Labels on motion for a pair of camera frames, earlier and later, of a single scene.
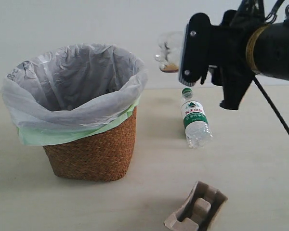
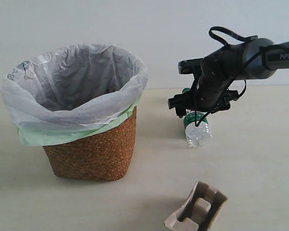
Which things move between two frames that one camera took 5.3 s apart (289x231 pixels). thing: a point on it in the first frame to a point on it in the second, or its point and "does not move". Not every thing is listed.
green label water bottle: x=198 y=131 does not move
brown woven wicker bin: x=103 y=156 does not move
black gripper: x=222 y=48 to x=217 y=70
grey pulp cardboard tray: x=199 y=211 does not move
